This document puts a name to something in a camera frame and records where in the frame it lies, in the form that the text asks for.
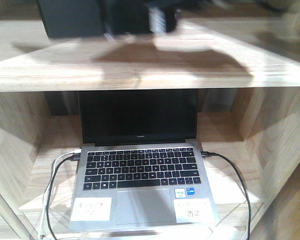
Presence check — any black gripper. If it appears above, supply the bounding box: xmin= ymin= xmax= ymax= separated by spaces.
xmin=107 ymin=0 xmax=180 ymax=35

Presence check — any black foldable smartphone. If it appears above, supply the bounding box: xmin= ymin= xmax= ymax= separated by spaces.
xmin=36 ymin=0 xmax=105 ymax=39

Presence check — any wooden desk shelf unit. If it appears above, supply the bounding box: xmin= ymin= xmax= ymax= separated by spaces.
xmin=0 ymin=3 xmax=300 ymax=240

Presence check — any grey laptop computer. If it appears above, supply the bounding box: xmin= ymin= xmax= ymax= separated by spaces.
xmin=69 ymin=89 xmax=219 ymax=232

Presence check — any black laptop cable right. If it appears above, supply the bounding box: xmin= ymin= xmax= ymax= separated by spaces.
xmin=201 ymin=151 xmax=252 ymax=240

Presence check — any black laptop cable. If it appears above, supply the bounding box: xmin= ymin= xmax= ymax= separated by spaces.
xmin=201 ymin=151 xmax=252 ymax=240
xmin=46 ymin=154 xmax=80 ymax=240

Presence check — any white laptop cable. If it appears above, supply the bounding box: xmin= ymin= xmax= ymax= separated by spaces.
xmin=38 ymin=148 xmax=81 ymax=240

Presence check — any black laptop cable left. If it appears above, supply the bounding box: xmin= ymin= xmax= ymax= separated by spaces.
xmin=46 ymin=154 xmax=80 ymax=240

